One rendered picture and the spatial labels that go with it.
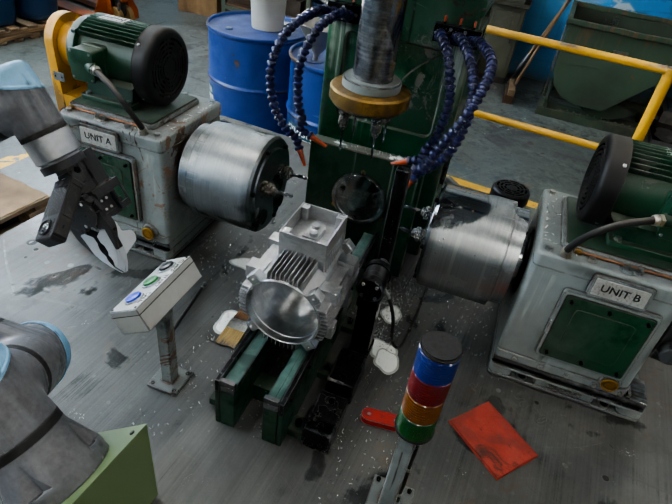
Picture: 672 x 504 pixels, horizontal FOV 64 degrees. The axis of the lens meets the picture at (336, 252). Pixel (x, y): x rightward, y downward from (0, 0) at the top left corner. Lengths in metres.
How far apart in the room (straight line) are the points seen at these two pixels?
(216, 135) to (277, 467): 0.76
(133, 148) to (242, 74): 1.87
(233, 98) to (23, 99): 2.39
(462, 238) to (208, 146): 0.63
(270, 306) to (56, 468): 0.49
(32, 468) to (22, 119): 0.50
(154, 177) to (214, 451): 0.66
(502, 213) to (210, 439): 0.76
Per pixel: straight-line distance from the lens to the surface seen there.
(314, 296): 0.99
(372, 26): 1.16
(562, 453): 1.28
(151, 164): 1.38
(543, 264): 1.15
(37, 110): 0.95
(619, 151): 1.15
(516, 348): 1.29
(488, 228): 1.18
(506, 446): 1.22
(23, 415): 0.89
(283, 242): 1.05
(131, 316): 1.00
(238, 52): 3.17
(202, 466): 1.11
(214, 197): 1.33
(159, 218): 1.45
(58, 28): 1.55
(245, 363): 1.09
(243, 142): 1.33
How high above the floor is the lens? 1.74
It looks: 37 degrees down
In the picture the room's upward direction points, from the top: 8 degrees clockwise
